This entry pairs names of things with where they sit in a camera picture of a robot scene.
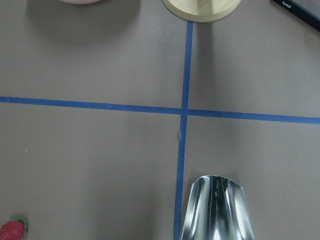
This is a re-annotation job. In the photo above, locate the red strawberry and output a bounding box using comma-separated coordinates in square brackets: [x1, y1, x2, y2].
[0, 219, 27, 240]

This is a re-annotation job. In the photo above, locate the metal ice scoop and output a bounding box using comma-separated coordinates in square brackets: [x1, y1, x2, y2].
[181, 175, 255, 240]

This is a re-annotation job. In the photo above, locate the wooden cup stand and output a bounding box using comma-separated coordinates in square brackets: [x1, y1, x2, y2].
[162, 0, 241, 23]

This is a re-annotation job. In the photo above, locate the pink bowl with ice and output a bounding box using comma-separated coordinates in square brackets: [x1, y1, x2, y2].
[60, 0, 100, 5]

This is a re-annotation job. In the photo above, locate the black monitor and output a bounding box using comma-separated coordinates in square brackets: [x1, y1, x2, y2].
[273, 0, 320, 32]

